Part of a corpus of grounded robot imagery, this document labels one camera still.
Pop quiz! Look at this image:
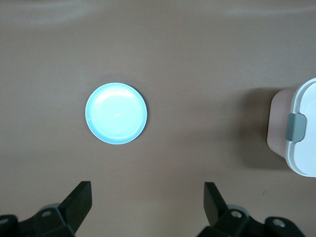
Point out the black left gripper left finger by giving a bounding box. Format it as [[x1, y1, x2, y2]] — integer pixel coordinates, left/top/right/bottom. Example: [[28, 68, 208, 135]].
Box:
[[0, 181, 93, 237]]

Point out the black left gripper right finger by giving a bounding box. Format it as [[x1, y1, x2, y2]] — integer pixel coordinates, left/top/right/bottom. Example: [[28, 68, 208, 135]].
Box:
[[197, 182, 306, 237]]

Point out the white lidded storage box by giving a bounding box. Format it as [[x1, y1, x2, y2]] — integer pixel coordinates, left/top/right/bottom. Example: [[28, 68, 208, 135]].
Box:
[[266, 78, 316, 178]]

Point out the light blue round plate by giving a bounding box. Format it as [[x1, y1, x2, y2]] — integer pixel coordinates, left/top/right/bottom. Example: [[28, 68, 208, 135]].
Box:
[[85, 82, 149, 145]]

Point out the brown table cover mat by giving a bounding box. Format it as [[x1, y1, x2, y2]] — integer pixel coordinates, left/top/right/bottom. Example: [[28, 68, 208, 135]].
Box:
[[0, 0, 316, 237]]

